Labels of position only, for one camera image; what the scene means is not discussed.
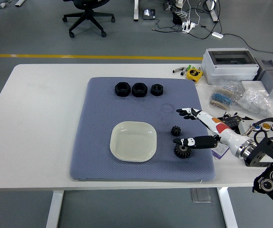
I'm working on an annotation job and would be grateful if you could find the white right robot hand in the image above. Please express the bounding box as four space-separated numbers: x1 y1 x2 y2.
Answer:
173 107 247 157

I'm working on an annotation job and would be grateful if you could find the large black gear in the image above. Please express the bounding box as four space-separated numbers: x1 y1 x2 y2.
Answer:
174 144 193 159

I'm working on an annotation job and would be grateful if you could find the grey coloured-button control box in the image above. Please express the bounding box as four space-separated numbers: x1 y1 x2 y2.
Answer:
237 118 273 152

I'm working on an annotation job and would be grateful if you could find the white flat box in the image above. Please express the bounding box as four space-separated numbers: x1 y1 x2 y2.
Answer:
241 80 268 92

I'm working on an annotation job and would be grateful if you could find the small black hex nut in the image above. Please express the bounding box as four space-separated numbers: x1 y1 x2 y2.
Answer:
150 84 165 96

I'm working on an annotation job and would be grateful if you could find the large black hex nut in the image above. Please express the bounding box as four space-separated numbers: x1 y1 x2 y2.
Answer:
114 81 131 97
131 82 148 98

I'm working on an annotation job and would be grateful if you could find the black floor box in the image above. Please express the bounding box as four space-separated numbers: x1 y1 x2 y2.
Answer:
172 11 184 25

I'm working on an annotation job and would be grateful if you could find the black digital display module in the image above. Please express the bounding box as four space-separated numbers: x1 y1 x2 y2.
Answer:
218 115 243 130

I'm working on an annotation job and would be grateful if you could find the purple paper card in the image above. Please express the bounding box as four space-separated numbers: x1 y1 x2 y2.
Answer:
212 142 230 160

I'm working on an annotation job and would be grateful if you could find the bag of blue resistors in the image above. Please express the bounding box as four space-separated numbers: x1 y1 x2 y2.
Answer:
209 82 244 110

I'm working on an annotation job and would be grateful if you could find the clear plastic parts bag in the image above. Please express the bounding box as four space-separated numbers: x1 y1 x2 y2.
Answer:
236 87 273 118

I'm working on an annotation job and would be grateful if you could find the yellow tape measure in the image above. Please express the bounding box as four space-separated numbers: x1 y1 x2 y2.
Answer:
186 68 204 83

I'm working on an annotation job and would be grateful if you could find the grey floor plate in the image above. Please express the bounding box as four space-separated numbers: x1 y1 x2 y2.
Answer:
190 188 212 203

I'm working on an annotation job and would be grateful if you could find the dark grey recessed block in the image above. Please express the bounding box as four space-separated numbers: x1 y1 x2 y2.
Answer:
254 57 273 81

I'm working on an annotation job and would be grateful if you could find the white table leg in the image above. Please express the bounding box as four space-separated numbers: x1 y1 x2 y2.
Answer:
216 187 239 228
45 191 65 228

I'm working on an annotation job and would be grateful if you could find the white square plate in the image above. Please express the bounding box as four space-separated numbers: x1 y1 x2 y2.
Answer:
109 121 158 163

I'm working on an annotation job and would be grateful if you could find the white power strip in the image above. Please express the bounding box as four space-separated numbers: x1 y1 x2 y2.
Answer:
181 21 197 34

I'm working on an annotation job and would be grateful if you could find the white background desk leg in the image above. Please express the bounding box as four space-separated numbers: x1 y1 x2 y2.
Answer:
207 0 220 23
133 0 140 22

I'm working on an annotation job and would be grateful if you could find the blue-grey padded mat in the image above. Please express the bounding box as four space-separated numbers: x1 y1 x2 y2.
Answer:
69 76 216 183

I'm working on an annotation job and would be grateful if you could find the black office chair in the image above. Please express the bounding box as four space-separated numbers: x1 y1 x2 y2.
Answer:
62 0 116 38

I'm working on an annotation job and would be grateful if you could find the grey electrical enclosure box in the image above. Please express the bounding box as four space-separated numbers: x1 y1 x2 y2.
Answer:
201 48 260 86

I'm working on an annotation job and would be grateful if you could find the long black floor cable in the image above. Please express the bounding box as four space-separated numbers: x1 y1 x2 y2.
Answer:
222 33 273 59

